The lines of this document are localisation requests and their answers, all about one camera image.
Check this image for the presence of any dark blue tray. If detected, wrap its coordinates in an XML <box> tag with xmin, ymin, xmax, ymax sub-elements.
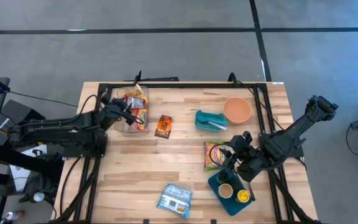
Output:
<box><xmin>208</xmin><ymin>169</ymin><xmax>256</xmax><ymax>217</ymax></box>

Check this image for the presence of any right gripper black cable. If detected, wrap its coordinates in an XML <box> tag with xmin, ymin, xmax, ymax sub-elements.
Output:
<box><xmin>209</xmin><ymin>142</ymin><xmax>233</xmax><ymax>169</ymax></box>

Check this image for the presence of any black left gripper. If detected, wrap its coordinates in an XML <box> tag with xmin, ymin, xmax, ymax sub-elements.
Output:
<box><xmin>99</xmin><ymin>97</ymin><xmax>139</xmax><ymax>126</ymax></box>

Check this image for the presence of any metal spoon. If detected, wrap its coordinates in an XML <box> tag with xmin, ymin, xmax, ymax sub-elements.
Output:
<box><xmin>208</xmin><ymin>120</ymin><xmax>228</xmax><ymax>131</ymax></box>

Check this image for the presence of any white paper sheet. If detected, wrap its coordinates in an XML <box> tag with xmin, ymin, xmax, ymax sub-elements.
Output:
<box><xmin>9</xmin><ymin>144</ymin><xmax>48</xmax><ymax>192</ymax></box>

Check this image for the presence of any orange brown candy bag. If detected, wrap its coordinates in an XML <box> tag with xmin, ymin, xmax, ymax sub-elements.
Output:
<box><xmin>154</xmin><ymin>114</ymin><xmax>173</xmax><ymax>139</ymax></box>

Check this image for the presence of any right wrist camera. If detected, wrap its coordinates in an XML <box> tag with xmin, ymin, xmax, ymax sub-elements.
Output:
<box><xmin>239</xmin><ymin>130</ymin><xmax>254</xmax><ymax>146</ymax></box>

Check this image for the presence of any small tan cup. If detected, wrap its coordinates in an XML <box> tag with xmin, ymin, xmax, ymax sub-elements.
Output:
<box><xmin>218</xmin><ymin>183</ymin><xmax>234</xmax><ymax>199</ymax></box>

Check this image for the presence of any red and yellow ramen packet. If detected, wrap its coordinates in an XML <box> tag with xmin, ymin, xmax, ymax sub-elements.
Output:
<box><xmin>135</xmin><ymin>108</ymin><xmax>149</xmax><ymax>130</ymax></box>

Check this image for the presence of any black equipment case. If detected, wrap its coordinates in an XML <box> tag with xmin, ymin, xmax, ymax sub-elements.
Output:
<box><xmin>0</xmin><ymin>99</ymin><xmax>45</xmax><ymax>147</ymax></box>

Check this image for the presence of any silver can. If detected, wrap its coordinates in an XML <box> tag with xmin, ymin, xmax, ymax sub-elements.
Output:
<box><xmin>0</xmin><ymin>210</ymin><xmax>24</xmax><ymax>222</ymax></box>

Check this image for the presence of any clear plastic container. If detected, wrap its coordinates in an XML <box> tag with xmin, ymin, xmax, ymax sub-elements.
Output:
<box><xmin>114</xmin><ymin>85</ymin><xmax>150</xmax><ymax>134</ymax></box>

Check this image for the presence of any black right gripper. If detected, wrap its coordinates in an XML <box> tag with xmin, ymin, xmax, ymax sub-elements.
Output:
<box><xmin>220</xmin><ymin>133</ymin><xmax>255</xmax><ymax>175</ymax></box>

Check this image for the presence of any black table frame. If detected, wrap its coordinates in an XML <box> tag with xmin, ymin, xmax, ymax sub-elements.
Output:
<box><xmin>50</xmin><ymin>81</ymin><xmax>321</xmax><ymax>224</ymax></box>

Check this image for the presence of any small black cup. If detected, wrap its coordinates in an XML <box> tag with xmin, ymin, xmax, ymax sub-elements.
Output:
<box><xmin>216</xmin><ymin>170</ymin><xmax>230</xmax><ymax>184</ymax></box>

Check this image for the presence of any blue beef ramen packet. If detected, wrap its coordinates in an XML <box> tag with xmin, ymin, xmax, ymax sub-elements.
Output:
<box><xmin>156</xmin><ymin>183</ymin><xmax>194</xmax><ymax>219</ymax></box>

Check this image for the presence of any chicken ramen packet with green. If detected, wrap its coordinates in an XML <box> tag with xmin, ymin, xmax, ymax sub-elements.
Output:
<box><xmin>203</xmin><ymin>141</ymin><xmax>233</xmax><ymax>172</ymax></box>

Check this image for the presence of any teal rectangular container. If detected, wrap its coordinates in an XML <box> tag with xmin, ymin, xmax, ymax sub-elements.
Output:
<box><xmin>194</xmin><ymin>109</ymin><xmax>229</xmax><ymax>133</ymax></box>

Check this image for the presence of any orange bowl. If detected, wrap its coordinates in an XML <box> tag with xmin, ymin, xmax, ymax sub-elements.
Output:
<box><xmin>223</xmin><ymin>97</ymin><xmax>252</xmax><ymax>124</ymax></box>

